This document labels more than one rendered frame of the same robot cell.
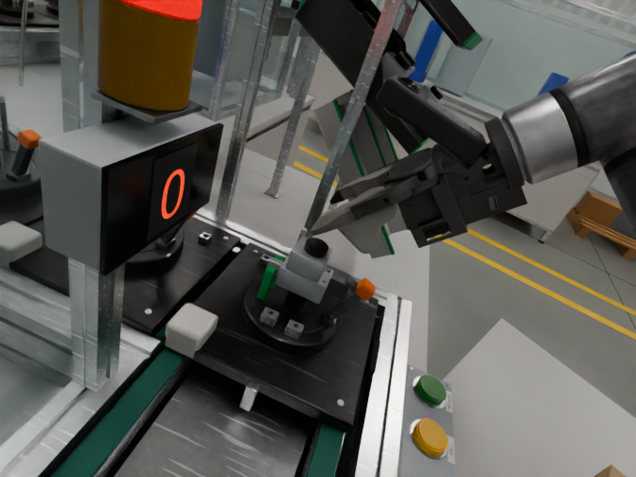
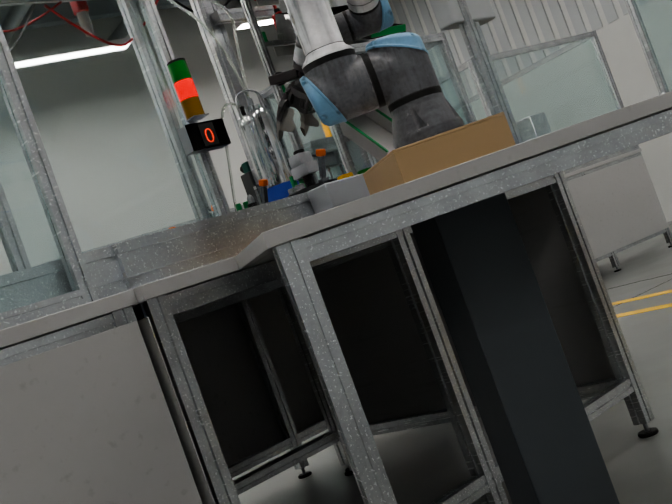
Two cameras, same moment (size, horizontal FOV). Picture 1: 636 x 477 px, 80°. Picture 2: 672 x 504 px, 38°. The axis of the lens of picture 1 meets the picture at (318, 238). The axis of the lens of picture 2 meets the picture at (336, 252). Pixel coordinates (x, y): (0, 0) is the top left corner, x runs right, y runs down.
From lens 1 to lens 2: 2.34 m
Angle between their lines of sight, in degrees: 52
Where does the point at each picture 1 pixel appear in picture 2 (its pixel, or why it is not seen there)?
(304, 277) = (298, 166)
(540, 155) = (298, 58)
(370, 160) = (384, 124)
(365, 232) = (288, 124)
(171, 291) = not seen: hidden behind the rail
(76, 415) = not seen: hidden behind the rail
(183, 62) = (196, 104)
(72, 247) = (188, 149)
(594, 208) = not seen: outside the picture
